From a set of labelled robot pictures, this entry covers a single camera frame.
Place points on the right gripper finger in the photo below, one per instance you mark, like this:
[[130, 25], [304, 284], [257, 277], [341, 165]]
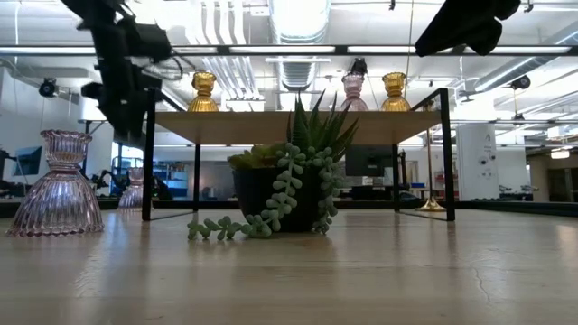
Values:
[[447, 31]]

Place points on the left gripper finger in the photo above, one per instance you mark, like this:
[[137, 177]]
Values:
[[131, 126]]

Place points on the pink glass candle holder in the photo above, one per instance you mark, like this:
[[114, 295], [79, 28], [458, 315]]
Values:
[[56, 198], [133, 196], [353, 99]]

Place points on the amber glass candle holder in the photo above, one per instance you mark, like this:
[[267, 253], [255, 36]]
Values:
[[394, 101], [203, 101]]

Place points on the tall brass candlestick holder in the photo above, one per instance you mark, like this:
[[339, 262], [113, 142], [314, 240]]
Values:
[[431, 207]]

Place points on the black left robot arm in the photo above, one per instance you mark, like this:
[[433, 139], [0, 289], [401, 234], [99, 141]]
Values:
[[113, 27]]

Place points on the black hanging ceiling fixture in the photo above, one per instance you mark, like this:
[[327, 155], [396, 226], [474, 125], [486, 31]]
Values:
[[358, 67], [520, 82], [47, 86]]

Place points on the blue storage rack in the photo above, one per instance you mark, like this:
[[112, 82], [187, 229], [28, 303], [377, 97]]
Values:
[[178, 180]]

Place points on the blue-lit monitor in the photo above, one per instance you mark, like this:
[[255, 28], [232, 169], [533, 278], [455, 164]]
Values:
[[28, 160]]

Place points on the wooden shelf riser black legs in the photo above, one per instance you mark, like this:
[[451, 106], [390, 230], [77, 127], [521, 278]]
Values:
[[384, 126]]

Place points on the white cabinet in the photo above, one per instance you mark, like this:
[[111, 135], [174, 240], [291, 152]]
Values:
[[469, 180]]

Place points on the black monitor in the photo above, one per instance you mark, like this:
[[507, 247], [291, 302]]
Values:
[[368, 160]]

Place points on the potted artificial succulent plant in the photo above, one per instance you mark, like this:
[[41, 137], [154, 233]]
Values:
[[280, 189]]

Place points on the bright wall lamp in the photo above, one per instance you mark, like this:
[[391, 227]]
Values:
[[560, 154]]

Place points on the white ceiling duct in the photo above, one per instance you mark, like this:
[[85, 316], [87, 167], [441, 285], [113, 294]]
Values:
[[289, 27]]

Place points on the black metal rig frame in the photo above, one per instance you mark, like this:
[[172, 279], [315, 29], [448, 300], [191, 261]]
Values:
[[496, 208]]

